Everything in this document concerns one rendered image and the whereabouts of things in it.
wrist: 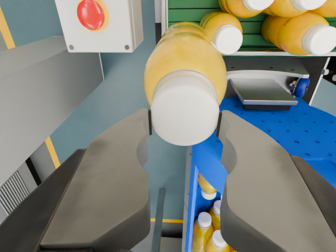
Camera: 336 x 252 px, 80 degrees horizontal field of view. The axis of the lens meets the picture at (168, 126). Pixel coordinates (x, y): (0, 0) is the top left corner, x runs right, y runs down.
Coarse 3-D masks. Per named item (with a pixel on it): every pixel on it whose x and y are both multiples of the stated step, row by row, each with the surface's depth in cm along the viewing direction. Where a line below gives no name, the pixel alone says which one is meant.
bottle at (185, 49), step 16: (176, 32) 17; (192, 32) 17; (160, 48) 14; (176, 48) 13; (192, 48) 13; (208, 48) 14; (160, 64) 13; (176, 64) 12; (192, 64) 12; (208, 64) 13; (224, 64) 15; (144, 80) 15; (160, 80) 12; (208, 80) 12; (224, 80) 14
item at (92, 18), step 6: (84, 0) 26; (90, 0) 26; (78, 6) 26; (84, 6) 26; (90, 6) 26; (96, 6) 26; (78, 12) 26; (84, 12) 26; (90, 12) 26; (96, 12) 26; (102, 12) 26; (78, 18) 27; (84, 18) 27; (90, 18) 27; (96, 18) 27; (102, 18) 27; (84, 24) 27; (90, 24) 27; (96, 24) 27; (102, 24) 27
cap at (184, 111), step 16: (176, 80) 11; (192, 80) 11; (160, 96) 11; (176, 96) 10; (192, 96) 10; (208, 96) 10; (160, 112) 11; (176, 112) 11; (192, 112) 11; (208, 112) 11; (160, 128) 12; (176, 128) 12; (192, 128) 11; (208, 128) 11; (176, 144) 12; (192, 144) 12
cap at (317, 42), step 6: (312, 30) 30; (318, 30) 29; (324, 30) 29; (330, 30) 29; (306, 36) 31; (312, 36) 29; (318, 36) 29; (324, 36) 29; (330, 36) 29; (306, 42) 30; (312, 42) 29; (318, 42) 29; (324, 42) 29; (330, 42) 29; (306, 48) 31; (312, 48) 30; (318, 48) 30; (324, 48) 30; (330, 48) 30; (318, 54) 30
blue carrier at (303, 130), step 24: (264, 120) 38; (288, 120) 37; (312, 120) 37; (216, 144) 31; (288, 144) 31; (312, 144) 31; (192, 168) 40; (216, 168) 30; (192, 192) 41; (216, 192) 64; (192, 216) 46
